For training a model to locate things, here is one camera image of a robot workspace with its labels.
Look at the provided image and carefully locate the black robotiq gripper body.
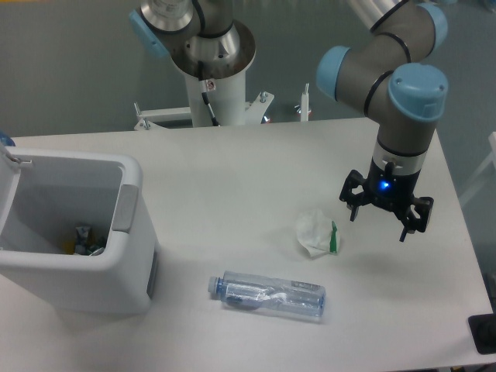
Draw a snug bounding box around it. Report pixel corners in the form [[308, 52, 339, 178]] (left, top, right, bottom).
[[366, 160, 420, 212]]

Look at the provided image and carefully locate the black device at table edge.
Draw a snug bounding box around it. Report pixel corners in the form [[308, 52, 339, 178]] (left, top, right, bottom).
[[468, 314, 495, 355]]

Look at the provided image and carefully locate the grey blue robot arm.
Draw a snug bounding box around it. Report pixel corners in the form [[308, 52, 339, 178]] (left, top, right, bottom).
[[129, 1, 449, 234]]

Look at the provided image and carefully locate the white green wrapper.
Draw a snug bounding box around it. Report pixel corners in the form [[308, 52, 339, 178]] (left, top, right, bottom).
[[295, 209, 340, 258]]

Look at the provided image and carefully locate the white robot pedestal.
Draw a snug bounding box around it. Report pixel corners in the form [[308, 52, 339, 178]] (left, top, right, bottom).
[[133, 19, 315, 131]]

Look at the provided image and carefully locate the white frame at right edge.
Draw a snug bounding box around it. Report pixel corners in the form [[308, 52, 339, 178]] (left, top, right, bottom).
[[459, 132, 495, 208]]

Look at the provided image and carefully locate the blue object at left edge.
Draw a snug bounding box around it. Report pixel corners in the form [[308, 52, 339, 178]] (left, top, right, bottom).
[[0, 131, 16, 146]]

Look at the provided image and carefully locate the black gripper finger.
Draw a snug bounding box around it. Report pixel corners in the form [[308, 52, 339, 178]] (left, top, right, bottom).
[[339, 170, 368, 222], [399, 196, 434, 243]]

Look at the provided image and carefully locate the white trash can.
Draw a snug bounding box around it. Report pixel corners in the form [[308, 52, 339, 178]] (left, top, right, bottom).
[[1, 146, 158, 314]]

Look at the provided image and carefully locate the black cable on pedestal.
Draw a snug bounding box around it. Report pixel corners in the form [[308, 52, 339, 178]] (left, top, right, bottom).
[[196, 60, 222, 128]]

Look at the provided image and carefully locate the clear plastic water bottle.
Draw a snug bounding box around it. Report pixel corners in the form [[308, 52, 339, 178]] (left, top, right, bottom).
[[208, 271, 326, 317]]

